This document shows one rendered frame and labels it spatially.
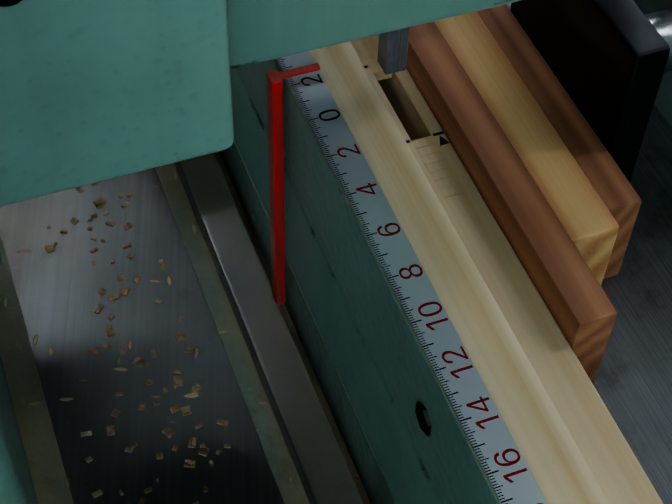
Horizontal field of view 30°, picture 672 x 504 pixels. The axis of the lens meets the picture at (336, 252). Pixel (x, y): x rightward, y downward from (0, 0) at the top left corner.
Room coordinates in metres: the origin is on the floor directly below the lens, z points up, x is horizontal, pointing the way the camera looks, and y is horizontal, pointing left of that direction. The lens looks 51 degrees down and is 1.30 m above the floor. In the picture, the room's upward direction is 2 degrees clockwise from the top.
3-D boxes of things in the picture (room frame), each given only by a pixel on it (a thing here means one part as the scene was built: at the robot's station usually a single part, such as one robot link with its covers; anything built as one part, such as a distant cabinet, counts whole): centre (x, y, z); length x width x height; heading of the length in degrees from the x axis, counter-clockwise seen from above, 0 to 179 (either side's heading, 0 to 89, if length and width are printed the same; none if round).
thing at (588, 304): (0.36, -0.05, 0.93); 0.23 x 0.01 x 0.05; 22
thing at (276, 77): (0.36, 0.02, 0.89); 0.02 x 0.01 x 0.14; 112
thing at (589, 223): (0.37, -0.06, 0.93); 0.17 x 0.02 x 0.05; 22
